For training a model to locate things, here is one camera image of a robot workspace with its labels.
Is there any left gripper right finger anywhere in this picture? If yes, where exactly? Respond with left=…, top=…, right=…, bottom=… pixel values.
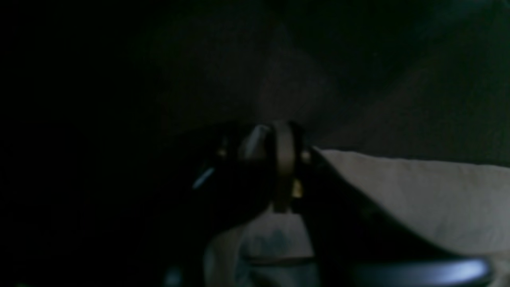
left=288, top=122, right=319, bottom=216

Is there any grey T-shirt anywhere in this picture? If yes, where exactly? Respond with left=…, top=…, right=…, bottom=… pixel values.
left=203, top=0, right=509, bottom=287

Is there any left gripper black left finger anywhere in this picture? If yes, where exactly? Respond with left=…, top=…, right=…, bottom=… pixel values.
left=191, top=125, right=271, bottom=224

